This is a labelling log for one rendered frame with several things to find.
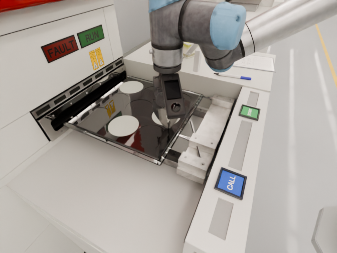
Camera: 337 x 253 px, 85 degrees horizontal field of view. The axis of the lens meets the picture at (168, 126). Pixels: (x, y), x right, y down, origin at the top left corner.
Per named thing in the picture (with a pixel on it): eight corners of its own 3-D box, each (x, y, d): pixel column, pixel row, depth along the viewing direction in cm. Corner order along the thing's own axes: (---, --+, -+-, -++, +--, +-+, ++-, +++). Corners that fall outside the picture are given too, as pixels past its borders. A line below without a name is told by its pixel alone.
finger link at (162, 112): (166, 118, 63) (165, 95, 56) (168, 130, 58) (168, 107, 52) (157, 119, 62) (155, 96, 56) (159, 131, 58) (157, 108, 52)
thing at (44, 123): (49, 140, 62) (35, 119, 56) (125, 82, 91) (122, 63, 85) (52, 142, 62) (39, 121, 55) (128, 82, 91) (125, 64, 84)
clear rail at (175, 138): (156, 165, 50) (155, 162, 49) (200, 96, 75) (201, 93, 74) (160, 167, 50) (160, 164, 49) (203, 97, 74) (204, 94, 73)
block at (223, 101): (210, 104, 72) (212, 97, 70) (213, 99, 74) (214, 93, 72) (231, 109, 70) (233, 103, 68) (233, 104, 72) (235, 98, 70)
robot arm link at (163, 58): (186, 49, 40) (149, 51, 40) (185, 69, 44) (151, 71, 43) (180, 38, 46) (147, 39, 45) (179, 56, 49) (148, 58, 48)
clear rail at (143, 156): (62, 126, 61) (61, 123, 61) (66, 123, 62) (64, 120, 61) (160, 167, 50) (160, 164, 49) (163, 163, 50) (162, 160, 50)
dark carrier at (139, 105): (68, 123, 62) (68, 122, 61) (128, 78, 84) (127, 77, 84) (158, 159, 51) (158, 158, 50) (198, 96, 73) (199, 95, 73)
